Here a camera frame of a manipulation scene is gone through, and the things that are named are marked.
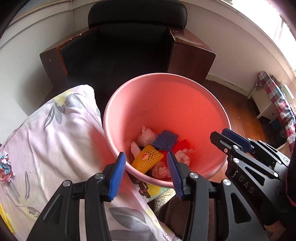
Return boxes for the floral pink bed sheet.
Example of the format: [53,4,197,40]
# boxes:
[0,85,176,241]

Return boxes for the colourful printed box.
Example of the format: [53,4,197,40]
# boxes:
[134,179,170,201]

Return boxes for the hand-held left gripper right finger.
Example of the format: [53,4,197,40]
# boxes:
[166,151,270,241]

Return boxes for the small white table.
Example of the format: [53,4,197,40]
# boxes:
[247,85,292,124]

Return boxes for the plain yellow foam net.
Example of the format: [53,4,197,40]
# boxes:
[0,204,12,232]

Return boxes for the crumpled cloud-pattern wrapper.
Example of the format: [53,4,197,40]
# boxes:
[0,152,15,183]

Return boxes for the white printed plastic bag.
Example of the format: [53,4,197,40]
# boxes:
[151,161,173,179]

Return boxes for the dark brown seat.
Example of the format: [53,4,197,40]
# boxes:
[159,197,193,241]

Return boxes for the black leather wooden armchair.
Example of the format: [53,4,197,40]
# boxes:
[39,2,216,109]

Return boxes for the window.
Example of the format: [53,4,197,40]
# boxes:
[268,0,296,75]

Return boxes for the white cabinet with plaid cloth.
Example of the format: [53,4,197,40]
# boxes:
[257,71,296,154]

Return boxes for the pink plastic bucket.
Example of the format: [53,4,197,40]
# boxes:
[103,74,232,189]

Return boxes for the yellow foam net red label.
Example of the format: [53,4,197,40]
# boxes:
[131,145,164,174]

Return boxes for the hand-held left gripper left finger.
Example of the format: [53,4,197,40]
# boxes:
[26,152,127,241]

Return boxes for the white plastic ball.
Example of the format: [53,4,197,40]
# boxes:
[137,126,158,145]

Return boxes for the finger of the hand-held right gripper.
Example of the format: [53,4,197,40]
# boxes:
[221,128,291,166]
[210,131,282,178]

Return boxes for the blue foam net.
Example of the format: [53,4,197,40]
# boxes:
[153,130,179,151]

